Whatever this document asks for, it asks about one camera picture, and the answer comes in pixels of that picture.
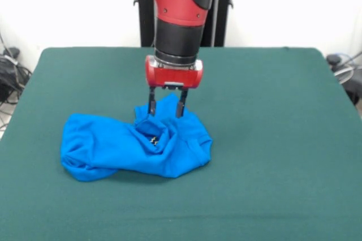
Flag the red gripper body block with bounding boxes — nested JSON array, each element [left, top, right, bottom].
[[144, 55, 204, 91]]

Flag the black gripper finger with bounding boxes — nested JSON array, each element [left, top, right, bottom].
[[175, 88, 189, 119], [148, 86, 157, 117]]

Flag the blue laundry item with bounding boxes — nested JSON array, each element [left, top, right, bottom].
[[59, 93, 213, 183]]

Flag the dark green table cloth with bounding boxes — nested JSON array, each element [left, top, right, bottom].
[[0, 47, 362, 241]]

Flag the black equipment case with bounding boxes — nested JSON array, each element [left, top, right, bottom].
[[343, 67, 362, 106]]

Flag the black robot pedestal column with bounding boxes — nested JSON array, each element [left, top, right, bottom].
[[132, 0, 245, 48]]

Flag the black floor cable tangle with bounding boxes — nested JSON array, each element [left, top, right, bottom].
[[0, 30, 34, 133]]

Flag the grey and blue cables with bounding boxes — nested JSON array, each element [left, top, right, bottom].
[[329, 51, 362, 69]]

